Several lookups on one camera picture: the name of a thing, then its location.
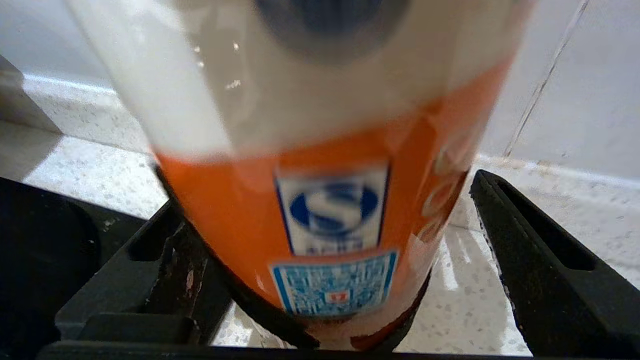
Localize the orange label dish soap bottle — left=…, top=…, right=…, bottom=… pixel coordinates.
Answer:
left=65, top=0, right=538, bottom=351

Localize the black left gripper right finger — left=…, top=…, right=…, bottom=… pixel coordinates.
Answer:
left=470, top=170, right=640, bottom=358

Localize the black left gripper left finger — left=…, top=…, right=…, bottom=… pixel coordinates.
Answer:
left=55, top=199, right=233, bottom=346

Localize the black induction cooktop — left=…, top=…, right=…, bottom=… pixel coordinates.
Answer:
left=0, top=176, right=168, bottom=360

